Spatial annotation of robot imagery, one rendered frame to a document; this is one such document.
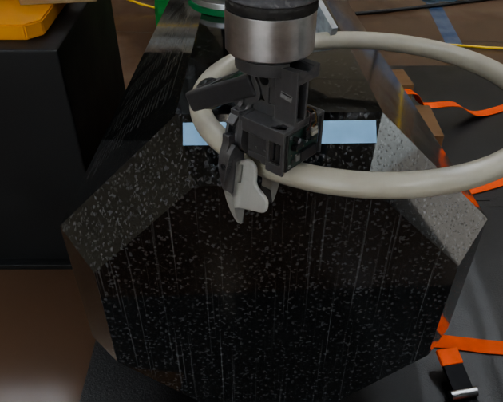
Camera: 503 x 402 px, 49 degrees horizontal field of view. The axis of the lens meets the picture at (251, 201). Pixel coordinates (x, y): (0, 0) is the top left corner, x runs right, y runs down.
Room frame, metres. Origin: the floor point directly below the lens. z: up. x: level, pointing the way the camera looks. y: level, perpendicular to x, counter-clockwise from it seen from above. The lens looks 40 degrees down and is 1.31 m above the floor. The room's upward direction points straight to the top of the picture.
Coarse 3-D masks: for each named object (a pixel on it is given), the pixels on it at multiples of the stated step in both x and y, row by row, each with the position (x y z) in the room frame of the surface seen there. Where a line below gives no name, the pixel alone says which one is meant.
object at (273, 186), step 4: (264, 180) 0.55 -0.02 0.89; (268, 180) 0.55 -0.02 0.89; (264, 184) 0.55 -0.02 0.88; (268, 184) 0.55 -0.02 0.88; (272, 184) 0.55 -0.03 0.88; (276, 184) 0.55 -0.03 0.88; (264, 188) 0.55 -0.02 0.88; (268, 188) 0.55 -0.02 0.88; (272, 188) 0.55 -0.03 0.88; (276, 188) 0.55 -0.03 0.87; (264, 192) 0.55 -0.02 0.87; (268, 192) 0.55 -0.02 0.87; (272, 192) 0.55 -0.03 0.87; (268, 196) 0.55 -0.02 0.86; (272, 196) 0.55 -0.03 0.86; (268, 200) 0.55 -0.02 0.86; (272, 200) 0.55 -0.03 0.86
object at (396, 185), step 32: (320, 32) 0.94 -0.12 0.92; (352, 32) 0.93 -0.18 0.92; (224, 64) 0.80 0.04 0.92; (480, 64) 0.79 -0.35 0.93; (224, 128) 0.59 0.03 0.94; (256, 160) 0.52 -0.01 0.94; (480, 160) 0.50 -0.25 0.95; (320, 192) 0.48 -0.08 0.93; (352, 192) 0.47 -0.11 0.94; (384, 192) 0.46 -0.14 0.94; (416, 192) 0.46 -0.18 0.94; (448, 192) 0.47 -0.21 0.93
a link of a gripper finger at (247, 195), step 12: (240, 168) 0.50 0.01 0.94; (252, 168) 0.50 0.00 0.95; (240, 180) 0.50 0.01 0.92; (252, 180) 0.49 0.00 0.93; (228, 192) 0.50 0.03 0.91; (240, 192) 0.50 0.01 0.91; (252, 192) 0.49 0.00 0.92; (228, 204) 0.50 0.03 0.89; (240, 204) 0.49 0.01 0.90; (252, 204) 0.48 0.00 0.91; (264, 204) 0.47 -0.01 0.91; (240, 216) 0.50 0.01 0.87
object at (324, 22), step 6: (324, 6) 0.98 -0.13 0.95; (318, 12) 0.98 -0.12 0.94; (324, 12) 0.96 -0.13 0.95; (318, 18) 0.98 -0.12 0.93; (324, 18) 0.95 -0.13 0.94; (330, 18) 0.95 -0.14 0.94; (318, 24) 0.98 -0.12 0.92; (324, 24) 0.95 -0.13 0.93; (330, 24) 0.93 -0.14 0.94; (318, 30) 0.97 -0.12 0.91; (324, 30) 0.95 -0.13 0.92; (330, 30) 0.93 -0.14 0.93; (336, 30) 0.93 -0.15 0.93
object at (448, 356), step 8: (440, 352) 0.87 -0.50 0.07; (448, 352) 0.87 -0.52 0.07; (456, 352) 0.87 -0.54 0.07; (440, 360) 0.85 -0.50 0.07; (448, 360) 0.85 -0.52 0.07; (456, 360) 0.85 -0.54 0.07; (448, 368) 0.83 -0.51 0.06; (456, 368) 0.83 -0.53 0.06; (464, 368) 0.83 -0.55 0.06; (448, 376) 0.81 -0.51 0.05; (456, 376) 0.81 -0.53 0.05; (464, 376) 0.81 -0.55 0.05; (448, 384) 0.80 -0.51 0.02; (456, 384) 0.79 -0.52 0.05; (464, 384) 0.79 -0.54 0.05; (448, 392) 0.78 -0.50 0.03; (456, 392) 0.77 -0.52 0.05; (464, 392) 0.77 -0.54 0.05; (472, 392) 0.77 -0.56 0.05; (456, 400) 0.76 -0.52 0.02; (464, 400) 0.76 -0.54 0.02; (472, 400) 0.76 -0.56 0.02
